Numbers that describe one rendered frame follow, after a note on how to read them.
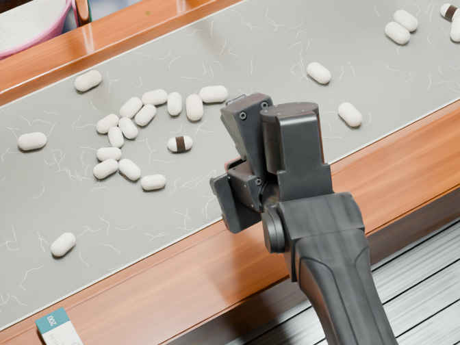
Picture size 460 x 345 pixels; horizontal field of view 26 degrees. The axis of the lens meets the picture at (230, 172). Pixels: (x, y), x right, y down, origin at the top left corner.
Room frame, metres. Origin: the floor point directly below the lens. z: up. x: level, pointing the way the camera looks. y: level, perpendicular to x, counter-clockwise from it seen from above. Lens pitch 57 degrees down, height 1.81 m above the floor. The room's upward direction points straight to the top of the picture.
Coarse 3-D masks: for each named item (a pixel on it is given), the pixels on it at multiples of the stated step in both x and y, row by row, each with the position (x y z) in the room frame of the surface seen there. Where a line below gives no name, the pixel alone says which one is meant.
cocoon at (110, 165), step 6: (102, 162) 0.70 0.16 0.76; (108, 162) 0.70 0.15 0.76; (114, 162) 0.70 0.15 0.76; (96, 168) 0.69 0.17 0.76; (102, 168) 0.69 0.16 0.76; (108, 168) 0.69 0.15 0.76; (114, 168) 0.69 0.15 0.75; (96, 174) 0.68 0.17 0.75; (102, 174) 0.68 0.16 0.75; (108, 174) 0.69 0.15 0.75
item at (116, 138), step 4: (112, 128) 0.75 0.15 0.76; (116, 128) 0.75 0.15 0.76; (108, 132) 0.75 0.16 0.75; (112, 132) 0.75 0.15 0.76; (116, 132) 0.75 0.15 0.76; (120, 132) 0.75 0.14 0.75; (112, 136) 0.74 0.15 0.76; (116, 136) 0.74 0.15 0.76; (120, 136) 0.74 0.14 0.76; (112, 140) 0.73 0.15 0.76; (116, 140) 0.73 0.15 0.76; (120, 140) 0.73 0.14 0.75; (112, 144) 0.73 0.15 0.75; (116, 144) 0.73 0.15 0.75; (120, 144) 0.73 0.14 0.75
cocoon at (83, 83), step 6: (90, 72) 0.84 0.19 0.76; (96, 72) 0.84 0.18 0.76; (78, 78) 0.83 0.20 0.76; (84, 78) 0.83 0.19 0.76; (90, 78) 0.83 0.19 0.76; (96, 78) 0.83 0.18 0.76; (78, 84) 0.82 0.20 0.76; (84, 84) 0.82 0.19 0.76; (90, 84) 0.83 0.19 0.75; (96, 84) 0.83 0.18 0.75; (84, 90) 0.82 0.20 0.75
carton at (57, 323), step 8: (56, 312) 0.48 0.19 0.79; (64, 312) 0.48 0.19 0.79; (40, 320) 0.47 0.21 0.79; (48, 320) 0.47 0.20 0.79; (56, 320) 0.47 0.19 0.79; (64, 320) 0.47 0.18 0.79; (40, 328) 0.46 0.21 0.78; (48, 328) 0.46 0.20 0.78; (56, 328) 0.46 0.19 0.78; (64, 328) 0.46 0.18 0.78; (72, 328) 0.46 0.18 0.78; (48, 336) 0.45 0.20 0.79; (56, 336) 0.45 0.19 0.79; (64, 336) 0.45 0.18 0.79; (72, 336) 0.45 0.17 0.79; (48, 344) 0.44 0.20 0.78; (56, 344) 0.44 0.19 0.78; (64, 344) 0.44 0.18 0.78; (72, 344) 0.44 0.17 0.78; (80, 344) 0.44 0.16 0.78
